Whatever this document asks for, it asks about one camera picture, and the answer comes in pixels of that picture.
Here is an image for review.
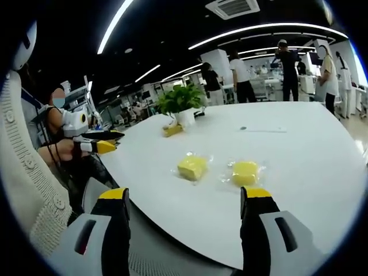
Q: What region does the ceiling air conditioner vent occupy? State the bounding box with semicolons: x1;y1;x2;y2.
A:
205;0;261;21

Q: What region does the white worn device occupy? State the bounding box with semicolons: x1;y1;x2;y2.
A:
11;20;39;71

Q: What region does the person's black lace skirt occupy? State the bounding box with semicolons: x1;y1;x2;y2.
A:
68;154;119;192

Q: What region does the grey chair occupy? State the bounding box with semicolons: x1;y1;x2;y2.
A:
81;176;116;215

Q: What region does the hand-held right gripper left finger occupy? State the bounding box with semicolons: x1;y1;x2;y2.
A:
47;187;132;276

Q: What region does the wrapped yellow sponge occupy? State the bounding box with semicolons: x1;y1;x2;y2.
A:
216;157;267;191
169;151;215;186

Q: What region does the yellow silicone block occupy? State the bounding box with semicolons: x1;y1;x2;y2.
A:
177;155;209;182
162;123;185;139
232;161;260;187

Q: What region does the green potted plant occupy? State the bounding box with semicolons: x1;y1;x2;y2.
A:
155;82;208;128

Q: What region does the black cable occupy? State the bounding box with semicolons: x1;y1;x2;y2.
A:
37;106;66;179

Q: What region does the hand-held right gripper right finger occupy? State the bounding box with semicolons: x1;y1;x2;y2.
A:
239;185;335;276

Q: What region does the person's cream knit cardigan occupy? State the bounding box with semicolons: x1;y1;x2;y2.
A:
0;68;73;257

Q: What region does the right wrapped yellow sponge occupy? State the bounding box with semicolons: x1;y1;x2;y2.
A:
216;157;267;191

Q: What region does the left wrapped yellow sponge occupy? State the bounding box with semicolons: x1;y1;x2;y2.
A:
169;151;215;186

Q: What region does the ceiling light strip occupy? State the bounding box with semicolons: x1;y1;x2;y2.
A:
134;64;162;83
97;0;136;55
187;22;349;51

